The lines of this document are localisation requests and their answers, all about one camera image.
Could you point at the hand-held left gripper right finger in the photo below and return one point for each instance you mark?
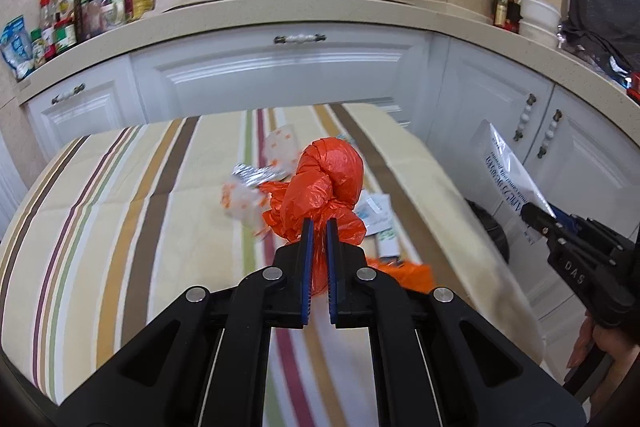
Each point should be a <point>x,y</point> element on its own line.
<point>332,274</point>

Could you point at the white green-printed tube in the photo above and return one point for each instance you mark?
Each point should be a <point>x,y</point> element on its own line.
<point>389,243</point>

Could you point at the orange wrapper piece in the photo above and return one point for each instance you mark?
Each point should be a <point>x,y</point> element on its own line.
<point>405,274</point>

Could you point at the stacked white containers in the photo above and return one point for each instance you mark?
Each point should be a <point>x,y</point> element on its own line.
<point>540,19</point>

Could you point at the white orange-dotted wrapper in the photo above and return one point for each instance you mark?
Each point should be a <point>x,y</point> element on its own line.
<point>242,204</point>
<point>282,147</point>

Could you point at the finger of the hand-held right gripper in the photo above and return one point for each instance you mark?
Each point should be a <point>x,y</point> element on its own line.
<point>567,221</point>
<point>537,222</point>

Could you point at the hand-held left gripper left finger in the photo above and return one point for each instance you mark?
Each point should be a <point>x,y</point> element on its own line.
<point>307,274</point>

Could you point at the person's right hand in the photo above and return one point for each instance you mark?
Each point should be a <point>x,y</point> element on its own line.
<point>582,347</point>

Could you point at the blue white snack packets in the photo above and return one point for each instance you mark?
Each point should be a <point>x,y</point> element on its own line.
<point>15,47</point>

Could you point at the silver foil wrapper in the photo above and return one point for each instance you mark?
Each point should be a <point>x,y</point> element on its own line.
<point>257,173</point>

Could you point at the white kitchen cabinet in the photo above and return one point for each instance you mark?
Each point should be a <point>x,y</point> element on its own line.
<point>280,82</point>

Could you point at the orange plastic bag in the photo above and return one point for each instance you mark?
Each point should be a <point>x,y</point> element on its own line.
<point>330,177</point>

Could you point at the striped tablecloth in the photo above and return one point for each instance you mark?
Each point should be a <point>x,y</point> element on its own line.
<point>125,217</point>

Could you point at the white blue-printed packet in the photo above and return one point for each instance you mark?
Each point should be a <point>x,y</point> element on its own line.
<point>372,209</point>

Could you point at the dark sauce bottles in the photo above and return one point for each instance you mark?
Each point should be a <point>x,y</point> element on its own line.
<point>502,7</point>

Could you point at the black trash bin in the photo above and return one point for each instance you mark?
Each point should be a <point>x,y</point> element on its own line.
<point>492,232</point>

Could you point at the white printed plastic bag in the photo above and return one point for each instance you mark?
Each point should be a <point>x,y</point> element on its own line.
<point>500,177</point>

